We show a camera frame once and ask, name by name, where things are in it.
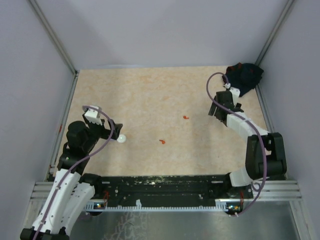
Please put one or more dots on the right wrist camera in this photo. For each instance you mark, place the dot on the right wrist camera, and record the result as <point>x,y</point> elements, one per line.
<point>234,91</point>

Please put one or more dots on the dark blue cloth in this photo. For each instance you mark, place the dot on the dark blue cloth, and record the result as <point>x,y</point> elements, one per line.
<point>243,76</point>

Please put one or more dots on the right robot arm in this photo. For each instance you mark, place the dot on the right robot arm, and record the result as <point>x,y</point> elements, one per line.
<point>265,157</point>

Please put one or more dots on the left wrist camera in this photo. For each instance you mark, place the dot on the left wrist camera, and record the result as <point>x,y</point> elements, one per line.
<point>92,114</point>

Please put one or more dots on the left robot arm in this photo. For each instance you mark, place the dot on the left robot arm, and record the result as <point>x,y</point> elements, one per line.
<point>72,187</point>

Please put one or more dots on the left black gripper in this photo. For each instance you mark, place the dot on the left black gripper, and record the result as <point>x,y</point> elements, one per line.
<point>106,132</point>

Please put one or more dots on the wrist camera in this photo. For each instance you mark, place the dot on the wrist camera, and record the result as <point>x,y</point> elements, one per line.
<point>234,91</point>
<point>92,114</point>

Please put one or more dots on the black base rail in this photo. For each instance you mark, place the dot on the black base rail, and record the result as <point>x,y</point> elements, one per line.
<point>176,193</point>

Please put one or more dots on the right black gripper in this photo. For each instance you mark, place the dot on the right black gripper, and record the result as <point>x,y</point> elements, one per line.
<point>213,109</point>

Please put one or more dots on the white earbud charging case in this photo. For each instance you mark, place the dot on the white earbud charging case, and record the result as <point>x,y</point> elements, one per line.
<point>121,138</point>

